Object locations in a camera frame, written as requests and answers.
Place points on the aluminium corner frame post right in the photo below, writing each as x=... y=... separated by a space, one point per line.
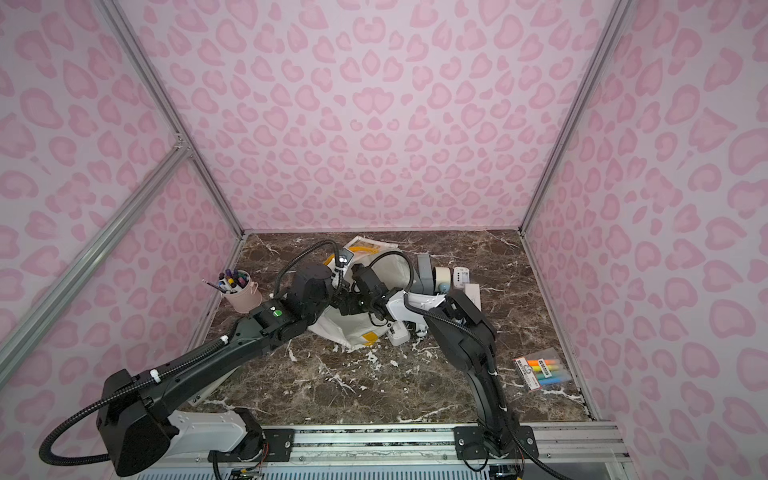
x=620 y=15

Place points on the highlighter marker pack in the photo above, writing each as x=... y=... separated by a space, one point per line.
x=541 y=369

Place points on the white canvas tote bag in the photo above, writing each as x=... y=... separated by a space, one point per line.
x=353 y=321

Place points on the aluminium diagonal frame bar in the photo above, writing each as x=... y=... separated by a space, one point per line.
x=39 y=319

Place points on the white square alarm clock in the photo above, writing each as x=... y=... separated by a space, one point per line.
x=472 y=291

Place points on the aluminium corner frame post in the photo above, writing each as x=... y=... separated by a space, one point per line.
x=131 y=45
x=620 y=15

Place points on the pink pen holder cup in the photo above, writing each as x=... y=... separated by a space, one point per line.
x=238 y=288

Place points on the aluminium corner frame post left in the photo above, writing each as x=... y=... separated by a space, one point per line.
x=131 y=45

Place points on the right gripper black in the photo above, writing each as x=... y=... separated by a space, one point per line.
x=372 y=291

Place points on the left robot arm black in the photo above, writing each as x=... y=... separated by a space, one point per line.
x=137 y=425

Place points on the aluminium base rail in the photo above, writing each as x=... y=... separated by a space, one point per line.
x=578 y=450

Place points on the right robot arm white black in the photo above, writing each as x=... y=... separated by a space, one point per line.
x=463 y=333

